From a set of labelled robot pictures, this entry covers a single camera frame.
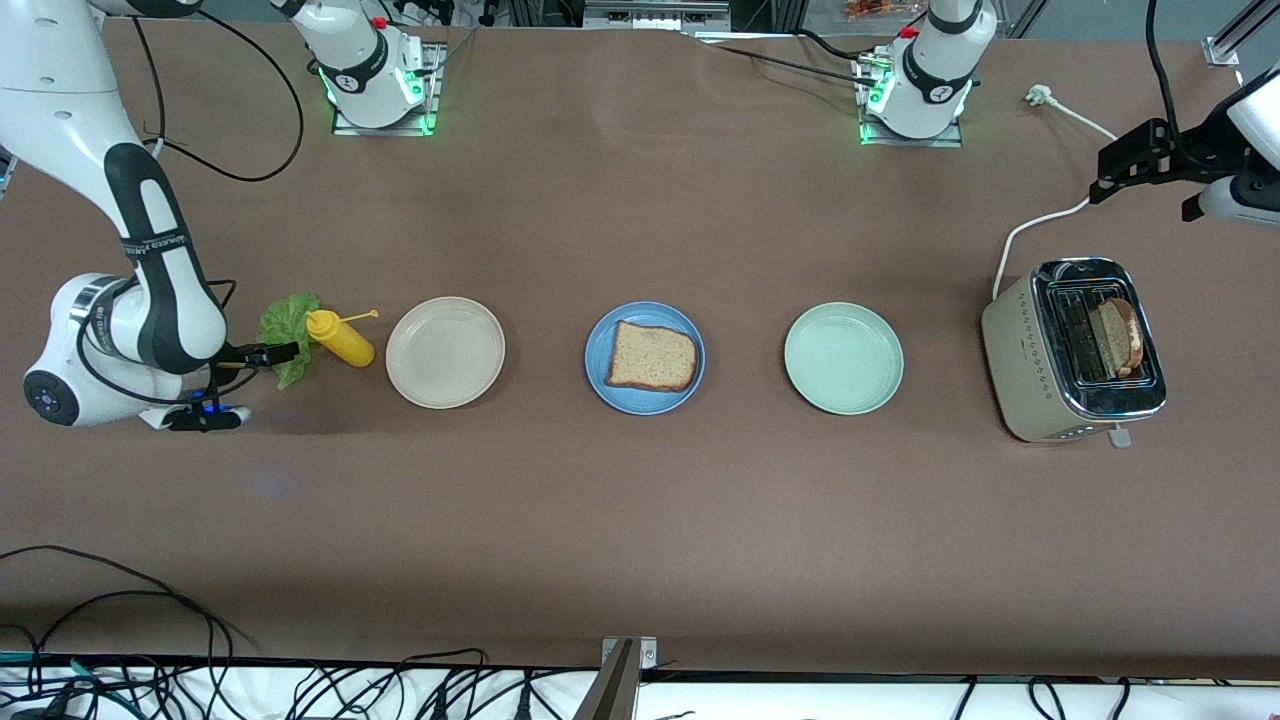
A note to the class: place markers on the orange snack packet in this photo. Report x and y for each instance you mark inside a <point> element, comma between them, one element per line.
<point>865,8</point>

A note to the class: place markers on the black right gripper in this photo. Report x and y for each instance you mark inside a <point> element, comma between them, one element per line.
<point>243,354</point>

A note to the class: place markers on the blue plate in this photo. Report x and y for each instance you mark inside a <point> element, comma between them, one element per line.
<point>645,401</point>

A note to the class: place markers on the brown bread slice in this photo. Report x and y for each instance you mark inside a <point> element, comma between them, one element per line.
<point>1115,340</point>
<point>650,357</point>

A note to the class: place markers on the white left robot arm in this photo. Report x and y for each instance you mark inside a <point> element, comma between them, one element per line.
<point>935,80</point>

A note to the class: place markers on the aluminium frame profile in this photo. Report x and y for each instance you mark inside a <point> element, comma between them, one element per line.
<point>615,690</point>

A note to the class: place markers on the aluminium frame strut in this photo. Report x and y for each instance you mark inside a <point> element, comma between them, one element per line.
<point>1250,25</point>

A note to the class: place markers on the yellow mustard squeeze bottle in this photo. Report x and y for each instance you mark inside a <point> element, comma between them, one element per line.
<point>345,345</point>

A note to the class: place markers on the metal corner bracket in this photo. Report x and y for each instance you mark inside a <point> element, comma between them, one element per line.
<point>1222,52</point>

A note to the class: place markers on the green lettuce leaf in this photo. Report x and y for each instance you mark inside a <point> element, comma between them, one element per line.
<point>290,320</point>

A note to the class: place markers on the grey metal box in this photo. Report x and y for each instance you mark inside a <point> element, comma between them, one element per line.
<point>655,15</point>

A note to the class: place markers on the beige plate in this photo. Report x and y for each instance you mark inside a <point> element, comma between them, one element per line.
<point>445,352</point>

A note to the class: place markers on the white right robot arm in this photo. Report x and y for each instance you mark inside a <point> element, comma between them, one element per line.
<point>60,100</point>

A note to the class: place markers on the chrome and beige toaster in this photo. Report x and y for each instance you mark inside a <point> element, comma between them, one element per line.
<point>1020,350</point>

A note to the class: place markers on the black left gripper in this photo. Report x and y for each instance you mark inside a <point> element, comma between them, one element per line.
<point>1196,150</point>

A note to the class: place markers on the green plate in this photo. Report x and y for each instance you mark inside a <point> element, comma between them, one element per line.
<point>845,360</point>

